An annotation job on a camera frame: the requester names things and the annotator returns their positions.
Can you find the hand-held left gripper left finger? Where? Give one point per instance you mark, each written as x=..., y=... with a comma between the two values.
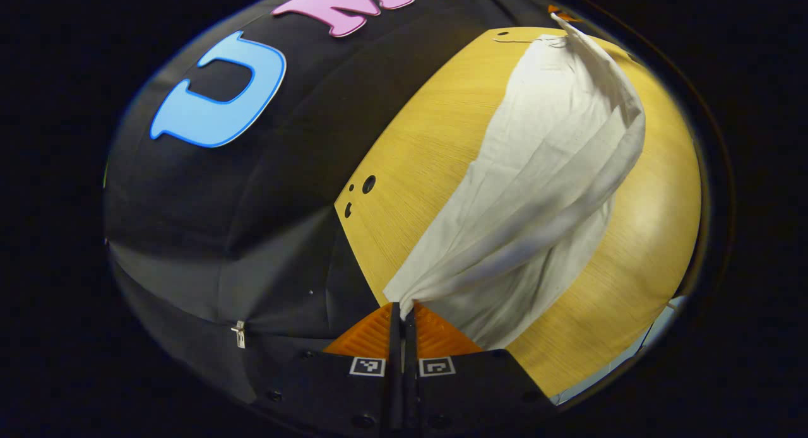
x=394, y=362

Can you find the white jeans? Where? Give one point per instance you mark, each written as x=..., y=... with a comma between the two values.
x=536, y=192

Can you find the metal cloth clip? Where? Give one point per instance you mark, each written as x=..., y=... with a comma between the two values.
x=239, y=334

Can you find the black backdrop cloth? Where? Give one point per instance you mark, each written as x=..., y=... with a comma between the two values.
x=252, y=204

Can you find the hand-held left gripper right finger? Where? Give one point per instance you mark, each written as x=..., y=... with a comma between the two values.
x=411, y=362

